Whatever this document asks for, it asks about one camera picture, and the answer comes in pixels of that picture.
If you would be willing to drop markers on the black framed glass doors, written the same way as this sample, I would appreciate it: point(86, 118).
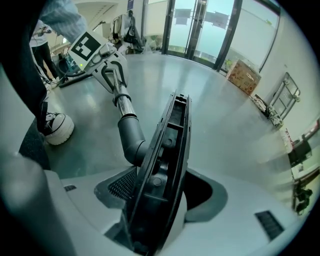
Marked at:
point(212, 37)

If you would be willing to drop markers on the patterned cardboard box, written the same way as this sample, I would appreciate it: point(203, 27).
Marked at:
point(242, 77)

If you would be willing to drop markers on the folded platform trolley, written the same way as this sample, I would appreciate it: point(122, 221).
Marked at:
point(285, 95)

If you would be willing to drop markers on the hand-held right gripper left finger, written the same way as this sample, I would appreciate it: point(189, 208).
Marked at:
point(87, 212)

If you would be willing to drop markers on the black vacuum nozzle head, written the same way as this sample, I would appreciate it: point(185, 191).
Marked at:
point(172, 140)

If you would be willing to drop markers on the black bag on stand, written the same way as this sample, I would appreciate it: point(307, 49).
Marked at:
point(131, 35)

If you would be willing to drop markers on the person's black trousers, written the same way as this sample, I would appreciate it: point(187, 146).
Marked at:
point(20, 75)

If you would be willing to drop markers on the person's left forearm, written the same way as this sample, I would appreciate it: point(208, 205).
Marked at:
point(65, 20)

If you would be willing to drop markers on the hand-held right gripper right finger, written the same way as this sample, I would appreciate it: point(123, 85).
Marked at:
point(237, 225)

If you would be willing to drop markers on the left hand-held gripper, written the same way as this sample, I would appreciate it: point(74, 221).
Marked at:
point(85, 48)

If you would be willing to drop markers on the person's black white sneaker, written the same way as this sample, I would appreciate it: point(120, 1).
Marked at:
point(60, 130)

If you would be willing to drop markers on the black cabinet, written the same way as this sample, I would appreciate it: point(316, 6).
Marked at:
point(300, 151)

